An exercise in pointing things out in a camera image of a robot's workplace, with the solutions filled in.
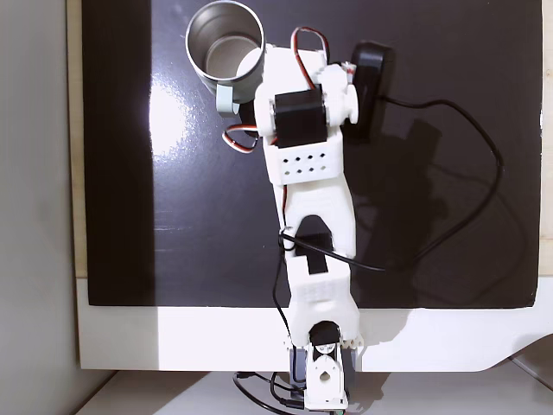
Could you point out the black table mat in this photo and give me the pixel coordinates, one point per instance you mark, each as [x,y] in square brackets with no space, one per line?
[207,216]

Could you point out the black oval camera box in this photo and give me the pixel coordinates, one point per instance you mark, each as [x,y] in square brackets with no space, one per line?
[371,73]

